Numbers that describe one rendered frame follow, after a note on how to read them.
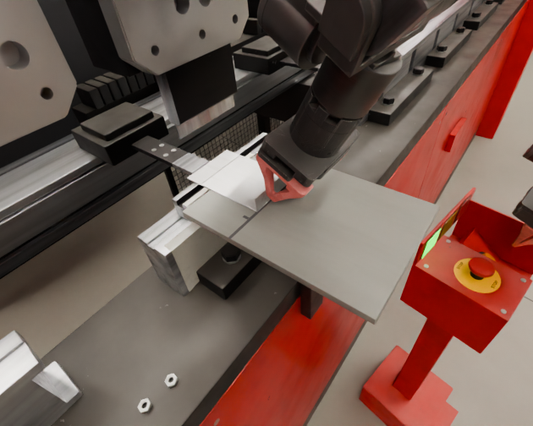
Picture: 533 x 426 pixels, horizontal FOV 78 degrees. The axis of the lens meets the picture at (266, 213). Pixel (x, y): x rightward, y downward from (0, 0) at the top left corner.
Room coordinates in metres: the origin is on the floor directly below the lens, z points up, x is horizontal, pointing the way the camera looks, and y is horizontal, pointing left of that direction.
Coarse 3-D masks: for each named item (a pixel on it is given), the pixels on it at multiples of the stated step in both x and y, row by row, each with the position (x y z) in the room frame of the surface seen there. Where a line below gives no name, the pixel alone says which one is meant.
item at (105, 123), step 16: (112, 112) 0.56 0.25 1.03; (128, 112) 0.55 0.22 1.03; (144, 112) 0.54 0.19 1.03; (80, 128) 0.54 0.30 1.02; (96, 128) 0.50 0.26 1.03; (112, 128) 0.50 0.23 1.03; (128, 128) 0.51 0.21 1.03; (144, 128) 0.52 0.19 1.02; (160, 128) 0.54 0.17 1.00; (80, 144) 0.52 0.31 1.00; (96, 144) 0.48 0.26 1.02; (112, 144) 0.47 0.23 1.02; (128, 144) 0.49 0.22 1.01; (144, 144) 0.49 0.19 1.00; (160, 144) 0.48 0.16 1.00; (112, 160) 0.46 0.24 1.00; (160, 160) 0.44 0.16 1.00; (176, 160) 0.43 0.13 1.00; (192, 160) 0.43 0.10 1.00
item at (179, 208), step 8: (264, 136) 0.48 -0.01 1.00; (248, 144) 0.46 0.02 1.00; (256, 144) 0.47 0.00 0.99; (240, 152) 0.44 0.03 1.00; (248, 152) 0.45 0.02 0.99; (256, 152) 0.43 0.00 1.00; (192, 184) 0.37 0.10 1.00; (184, 192) 0.36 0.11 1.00; (192, 192) 0.36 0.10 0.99; (176, 200) 0.34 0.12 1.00; (184, 200) 0.35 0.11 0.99; (176, 208) 0.34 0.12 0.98; (184, 208) 0.33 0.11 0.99
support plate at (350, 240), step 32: (320, 192) 0.32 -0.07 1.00; (352, 192) 0.32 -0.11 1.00; (384, 192) 0.31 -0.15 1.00; (224, 224) 0.28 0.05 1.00; (256, 224) 0.28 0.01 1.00; (288, 224) 0.27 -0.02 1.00; (320, 224) 0.27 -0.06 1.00; (352, 224) 0.26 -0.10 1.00; (384, 224) 0.25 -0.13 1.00; (416, 224) 0.25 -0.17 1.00; (256, 256) 0.23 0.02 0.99; (288, 256) 0.22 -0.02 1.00; (320, 256) 0.22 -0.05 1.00; (352, 256) 0.21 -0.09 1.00; (384, 256) 0.21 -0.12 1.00; (320, 288) 0.18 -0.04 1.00; (352, 288) 0.17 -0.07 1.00; (384, 288) 0.17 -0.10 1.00
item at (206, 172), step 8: (224, 152) 0.44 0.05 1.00; (232, 152) 0.44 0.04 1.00; (216, 160) 0.42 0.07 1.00; (224, 160) 0.42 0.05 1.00; (232, 160) 0.42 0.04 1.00; (208, 168) 0.40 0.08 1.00; (216, 168) 0.40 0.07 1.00; (192, 176) 0.39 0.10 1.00; (200, 176) 0.39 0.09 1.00; (208, 176) 0.38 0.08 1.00; (200, 184) 0.37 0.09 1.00
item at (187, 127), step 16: (224, 48) 0.42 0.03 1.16; (192, 64) 0.38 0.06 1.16; (208, 64) 0.39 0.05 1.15; (224, 64) 0.41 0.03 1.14; (160, 80) 0.36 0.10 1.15; (176, 80) 0.36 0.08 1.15; (192, 80) 0.37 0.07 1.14; (208, 80) 0.39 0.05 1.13; (224, 80) 0.41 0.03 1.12; (176, 96) 0.35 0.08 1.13; (192, 96) 0.37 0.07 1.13; (208, 96) 0.39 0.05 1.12; (224, 96) 0.41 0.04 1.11; (176, 112) 0.35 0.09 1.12; (192, 112) 0.37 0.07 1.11; (208, 112) 0.39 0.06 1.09; (176, 128) 0.36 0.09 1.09; (192, 128) 0.37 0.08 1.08
